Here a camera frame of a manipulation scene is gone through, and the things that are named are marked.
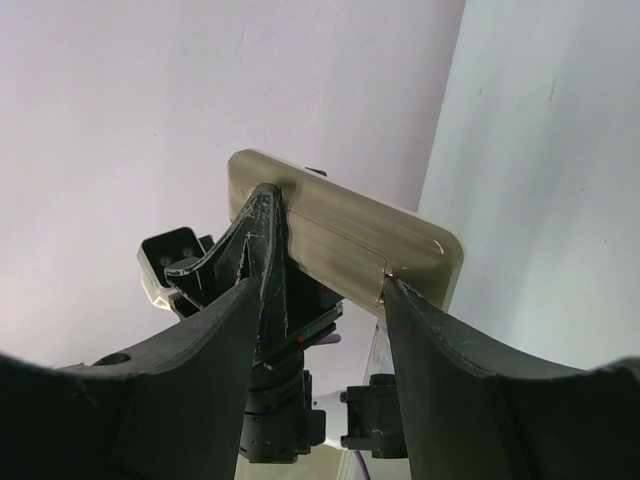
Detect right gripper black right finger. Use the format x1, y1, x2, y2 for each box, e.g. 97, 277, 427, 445
384, 279, 639, 479

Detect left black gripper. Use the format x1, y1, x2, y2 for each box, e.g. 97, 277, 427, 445
164, 167, 343, 369

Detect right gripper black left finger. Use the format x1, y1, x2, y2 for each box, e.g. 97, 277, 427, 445
1, 279, 260, 479

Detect white remote control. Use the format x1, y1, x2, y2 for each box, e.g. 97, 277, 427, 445
227, 149, 464, 316

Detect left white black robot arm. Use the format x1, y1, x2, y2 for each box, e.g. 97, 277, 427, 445
161, 183, 343, 464

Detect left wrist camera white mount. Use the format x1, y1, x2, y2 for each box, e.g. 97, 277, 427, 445
137, 227, 214, 320

